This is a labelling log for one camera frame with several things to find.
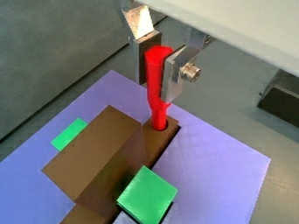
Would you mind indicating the black rectangular holder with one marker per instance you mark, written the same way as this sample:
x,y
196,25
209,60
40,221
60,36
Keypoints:
x,y
280,97

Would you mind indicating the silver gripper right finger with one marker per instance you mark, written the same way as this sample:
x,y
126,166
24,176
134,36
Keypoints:
x,y
178,68

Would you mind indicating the left green block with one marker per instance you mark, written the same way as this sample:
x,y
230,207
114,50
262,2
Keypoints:
x,y
61,140

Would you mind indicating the green block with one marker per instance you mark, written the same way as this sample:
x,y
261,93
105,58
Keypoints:
x,y
146,197
61,140

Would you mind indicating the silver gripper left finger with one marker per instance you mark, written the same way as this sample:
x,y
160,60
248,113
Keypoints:
x,y
142,37

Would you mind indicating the right green block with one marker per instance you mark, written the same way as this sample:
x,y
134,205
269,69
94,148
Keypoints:
x,y
146,197

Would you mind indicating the purple base board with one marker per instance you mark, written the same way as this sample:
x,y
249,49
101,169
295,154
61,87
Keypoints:
x,y
216,172

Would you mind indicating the red cylindrical peg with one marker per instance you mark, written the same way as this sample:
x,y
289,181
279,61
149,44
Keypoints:
x,y
153,65

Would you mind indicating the brown T-shaped block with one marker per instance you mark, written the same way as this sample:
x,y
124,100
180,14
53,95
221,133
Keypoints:
x,y
100,160

